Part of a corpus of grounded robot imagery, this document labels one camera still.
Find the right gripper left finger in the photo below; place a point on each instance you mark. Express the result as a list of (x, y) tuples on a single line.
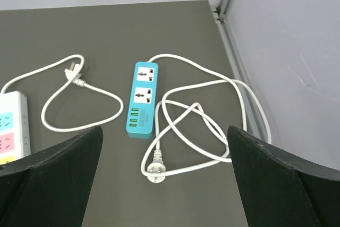
[(51, 187)]

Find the teal power strip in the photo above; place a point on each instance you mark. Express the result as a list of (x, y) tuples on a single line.
[(141, 110)]

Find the white power strip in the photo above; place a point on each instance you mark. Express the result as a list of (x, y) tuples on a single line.
[(14, 127)]

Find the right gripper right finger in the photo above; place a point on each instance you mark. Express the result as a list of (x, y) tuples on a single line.
[(278, 188)]

